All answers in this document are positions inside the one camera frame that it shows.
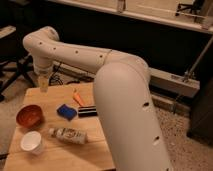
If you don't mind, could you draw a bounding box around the orange ceramic bowl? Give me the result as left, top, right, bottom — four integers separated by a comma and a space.
16, 105, 44, 129

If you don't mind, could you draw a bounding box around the metal rod stand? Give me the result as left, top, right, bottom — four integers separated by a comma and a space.
171, 43, 212, 114

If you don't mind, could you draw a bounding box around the orange marker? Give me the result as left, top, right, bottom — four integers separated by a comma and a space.
73, 89, 84, 107

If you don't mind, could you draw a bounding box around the black office chair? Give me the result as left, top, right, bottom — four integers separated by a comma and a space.
0, 27, 35, 102

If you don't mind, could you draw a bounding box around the black striped box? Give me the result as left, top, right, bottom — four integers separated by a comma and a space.
78, 106, 97, 117

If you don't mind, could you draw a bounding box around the white paper cup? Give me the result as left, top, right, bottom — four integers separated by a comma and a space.
20, 131, 44, 155

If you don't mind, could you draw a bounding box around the blue sponge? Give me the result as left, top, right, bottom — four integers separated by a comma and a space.
57, 104, 77, 120

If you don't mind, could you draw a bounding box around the clear plastic bottle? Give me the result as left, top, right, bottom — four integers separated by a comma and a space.
49, 128, 87, 145

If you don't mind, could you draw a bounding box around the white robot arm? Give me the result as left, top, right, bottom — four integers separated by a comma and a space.
23, 26, 174, 171

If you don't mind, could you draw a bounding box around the black cable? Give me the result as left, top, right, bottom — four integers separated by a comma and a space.
48, 61, 81, 87

